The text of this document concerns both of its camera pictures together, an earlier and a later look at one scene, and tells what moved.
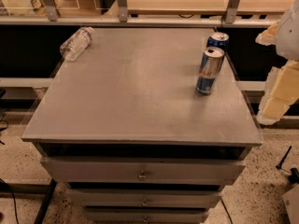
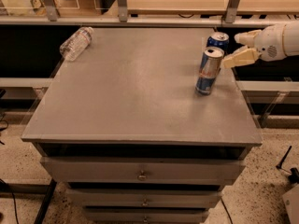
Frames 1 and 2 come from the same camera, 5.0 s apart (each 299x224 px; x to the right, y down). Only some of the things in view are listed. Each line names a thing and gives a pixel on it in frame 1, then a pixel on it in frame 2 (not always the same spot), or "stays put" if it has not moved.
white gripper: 290,36 to 268,45
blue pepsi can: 219,39 stays put
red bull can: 210,65 stays put
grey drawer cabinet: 122,127 stays put
